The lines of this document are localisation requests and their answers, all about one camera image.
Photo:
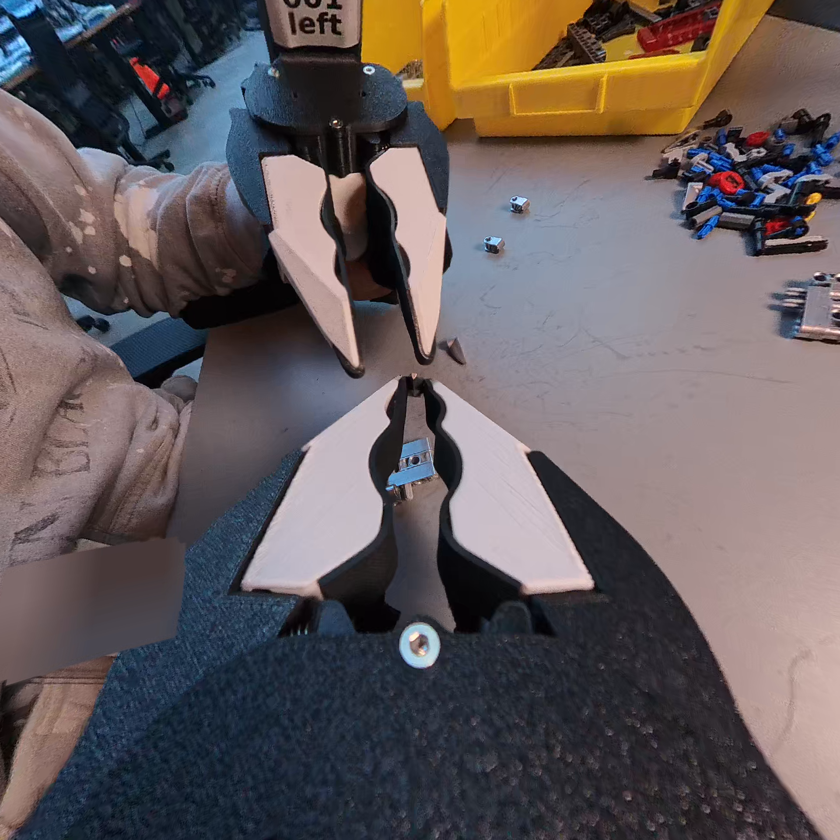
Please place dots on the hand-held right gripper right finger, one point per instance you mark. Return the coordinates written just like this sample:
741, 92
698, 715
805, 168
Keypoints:
505, 512

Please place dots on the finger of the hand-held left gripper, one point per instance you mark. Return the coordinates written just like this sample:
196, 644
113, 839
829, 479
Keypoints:
302, 216
417, 216

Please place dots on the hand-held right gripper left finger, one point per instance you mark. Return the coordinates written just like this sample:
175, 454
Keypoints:
328, 512

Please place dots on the large silver beam assembly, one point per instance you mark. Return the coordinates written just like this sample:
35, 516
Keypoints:
413, 463

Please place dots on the small silver connector piece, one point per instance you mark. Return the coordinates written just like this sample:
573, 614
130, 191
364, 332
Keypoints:
520, 205
494, 244

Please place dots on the silver tooth piece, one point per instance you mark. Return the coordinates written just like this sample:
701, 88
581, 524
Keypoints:
413, 384
454, 352

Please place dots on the person's left forearm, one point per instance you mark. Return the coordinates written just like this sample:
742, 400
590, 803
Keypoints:
184, 223

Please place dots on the grey desk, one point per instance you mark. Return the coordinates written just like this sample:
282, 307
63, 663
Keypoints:
623, 426

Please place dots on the yellow plastic bin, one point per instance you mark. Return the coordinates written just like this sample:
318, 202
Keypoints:
558, 98
394, 39

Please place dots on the orange object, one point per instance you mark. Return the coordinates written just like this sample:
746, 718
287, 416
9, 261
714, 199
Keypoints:
148, 79

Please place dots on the heap of dark brick parts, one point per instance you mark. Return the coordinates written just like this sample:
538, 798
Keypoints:
584, 36

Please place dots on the person's torso in grey hoodie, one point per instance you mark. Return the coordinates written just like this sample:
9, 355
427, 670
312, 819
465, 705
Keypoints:
65, 426

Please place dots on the red printed panel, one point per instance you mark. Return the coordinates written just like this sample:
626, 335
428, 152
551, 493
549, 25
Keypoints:
676, 26

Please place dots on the pile of small brick parts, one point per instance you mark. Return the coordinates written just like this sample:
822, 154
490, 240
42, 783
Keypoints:
748, 190

